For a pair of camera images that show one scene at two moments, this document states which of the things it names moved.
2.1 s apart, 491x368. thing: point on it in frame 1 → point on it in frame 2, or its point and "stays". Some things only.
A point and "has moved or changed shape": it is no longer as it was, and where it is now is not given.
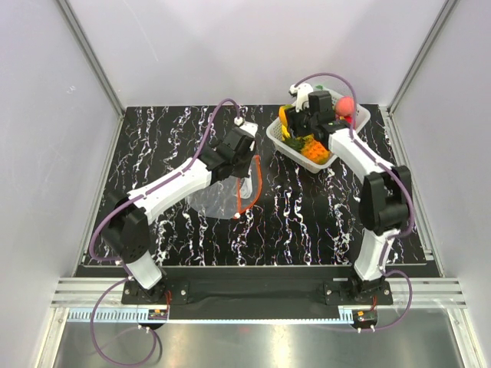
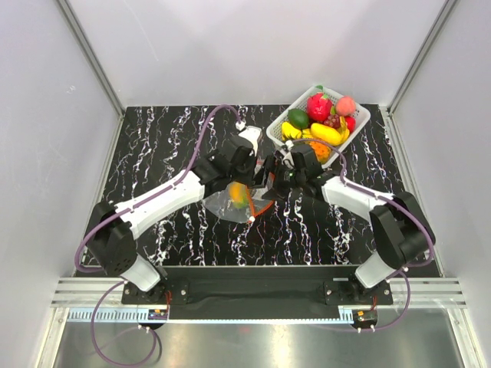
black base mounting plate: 257,294 stays
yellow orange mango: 283,121 → 238,195
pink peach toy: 344,106 stays
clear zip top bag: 227,198 has moved or changed shape
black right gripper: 293,118 → 271,165
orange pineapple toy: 314,152 stays
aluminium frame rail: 427,292 stays
